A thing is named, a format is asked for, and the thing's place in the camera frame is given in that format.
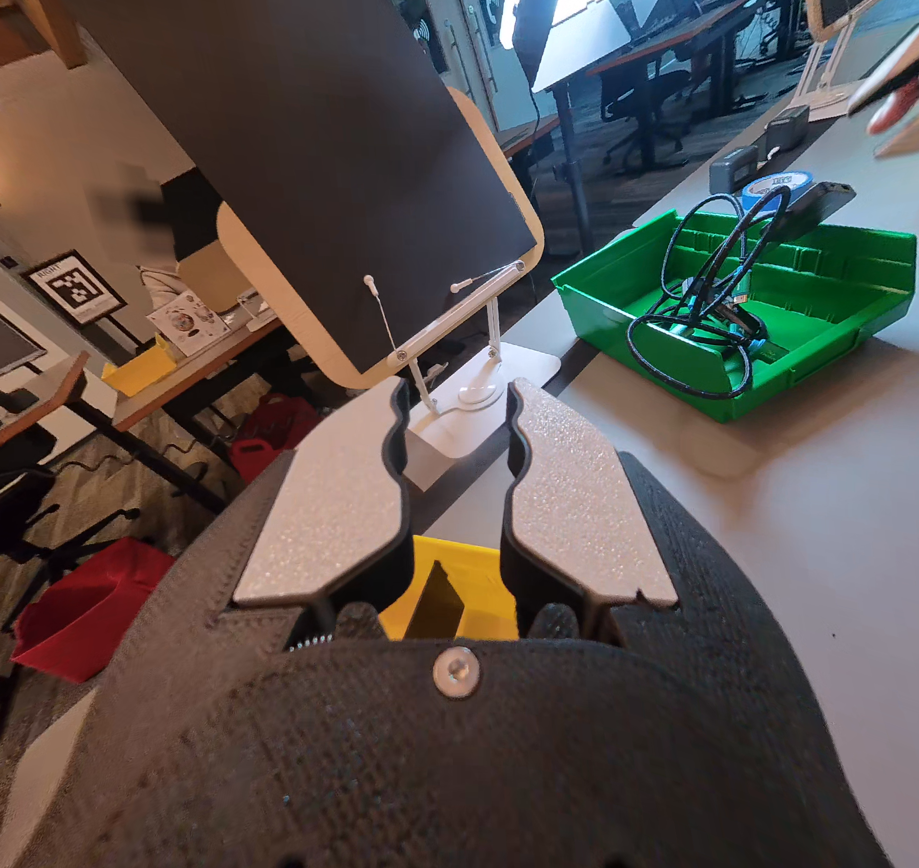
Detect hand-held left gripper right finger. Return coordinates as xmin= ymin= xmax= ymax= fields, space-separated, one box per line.
xmin=500 ymin=377 xmax=681 ymax=631

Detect printed booklet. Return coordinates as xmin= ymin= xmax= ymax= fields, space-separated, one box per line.
xmin=147 ymin=292 xmax=231 ymax=356

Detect black bin divider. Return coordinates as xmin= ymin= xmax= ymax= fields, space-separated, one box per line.
xmin=405 ymin=559 xmax=468 ymax=641

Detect brown desk black legs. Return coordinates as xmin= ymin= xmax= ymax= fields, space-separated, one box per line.
xmin=72 ymin=308 xmax=317 ymax=517

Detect person's right hand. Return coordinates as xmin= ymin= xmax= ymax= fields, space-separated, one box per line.
xmin=867 ymin=89 xmax=919 ymax=135

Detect blue tape roll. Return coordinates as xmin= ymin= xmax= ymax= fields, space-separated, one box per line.
xmin=743 ymin=170 xmax=812 ymax=205

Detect small yellow bin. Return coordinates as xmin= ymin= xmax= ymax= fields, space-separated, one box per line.
xmin=101 ymin=335 xmax=177 ymax=397

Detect yellow plastic bin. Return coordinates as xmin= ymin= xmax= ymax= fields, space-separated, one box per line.
xmin=377 ymin=534 xmax=519 ymax=643

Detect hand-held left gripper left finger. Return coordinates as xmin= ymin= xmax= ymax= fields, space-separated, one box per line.
xmin=233 ymin=376 xmax=417 ymax=621

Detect framed marker sign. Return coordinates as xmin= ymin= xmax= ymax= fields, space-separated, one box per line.
xmin=22 ymin=249 xmax=129 ymax=327

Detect dark tablet screen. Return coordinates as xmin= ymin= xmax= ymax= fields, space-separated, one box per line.
xmin=0 ymin=315 xmax=45 ymax=377

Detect white folding board stand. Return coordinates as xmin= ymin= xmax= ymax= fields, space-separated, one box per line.
xmin=362 ymin=260 xmax=562 ymax=492

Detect black square usb hub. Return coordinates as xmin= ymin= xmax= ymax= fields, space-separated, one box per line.
xmin=661 ymin=180 xmax=857 ymax=323

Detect small dark grey device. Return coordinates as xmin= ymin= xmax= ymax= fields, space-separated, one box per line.
xmin=764 ymin=106 xmax=812 ymax=151
xmin=709 ymin=146 xmax=761 ymax=194

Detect green plastic bin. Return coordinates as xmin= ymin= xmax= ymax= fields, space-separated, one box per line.
xmin=551 ymin=209 xmax=919 ymax=424

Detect red bag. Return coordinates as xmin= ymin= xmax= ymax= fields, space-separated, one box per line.
xmin=230 ymin=393 xmax=324 ymax=485
xmin=11 ymin=538 xmax=177 ymax=682

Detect wooden office desk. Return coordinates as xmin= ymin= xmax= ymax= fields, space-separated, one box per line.
xmin=585 ymin=0 xmax=805 ymax=166

